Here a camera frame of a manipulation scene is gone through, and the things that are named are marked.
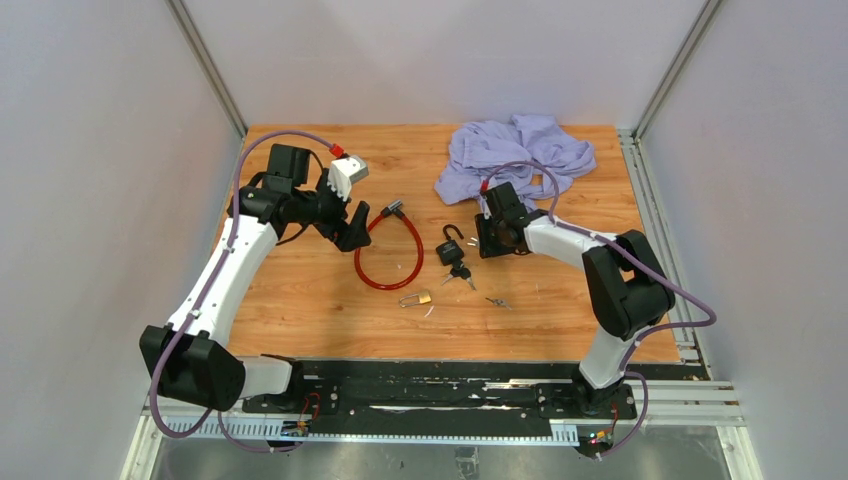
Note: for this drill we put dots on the red cable lock black body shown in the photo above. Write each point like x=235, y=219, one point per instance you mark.
x=402, y=265

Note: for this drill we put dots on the crumpled lavender cloth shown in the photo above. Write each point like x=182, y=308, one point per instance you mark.
x=531, y=152

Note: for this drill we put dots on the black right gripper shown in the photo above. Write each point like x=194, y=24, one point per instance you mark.
x=488, y=249

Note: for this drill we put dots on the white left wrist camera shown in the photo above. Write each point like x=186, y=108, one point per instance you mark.
x=344, y=173

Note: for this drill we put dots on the aluminium frame post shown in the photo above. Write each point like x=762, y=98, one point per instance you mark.
x=204, y=58
x=682, y=56

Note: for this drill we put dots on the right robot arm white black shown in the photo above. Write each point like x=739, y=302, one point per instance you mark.
x=627, y=288

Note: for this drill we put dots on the black padlock body with shackle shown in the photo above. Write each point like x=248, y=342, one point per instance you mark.
x=450, y=252

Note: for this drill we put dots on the aluminium frame post right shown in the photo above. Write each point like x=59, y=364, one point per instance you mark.
x=682, y=56

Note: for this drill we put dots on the small brass padlock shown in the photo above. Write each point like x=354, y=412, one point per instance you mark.
x=420, y=298

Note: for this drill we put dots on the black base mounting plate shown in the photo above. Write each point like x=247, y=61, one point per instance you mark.
x=449, y=400

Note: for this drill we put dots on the aluminium frame post left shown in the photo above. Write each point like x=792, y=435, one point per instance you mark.
x=204, y=58

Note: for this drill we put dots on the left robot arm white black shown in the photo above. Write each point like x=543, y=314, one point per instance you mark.
x=188, y=358

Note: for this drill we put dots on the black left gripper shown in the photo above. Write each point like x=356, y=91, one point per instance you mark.
x=353, y=235

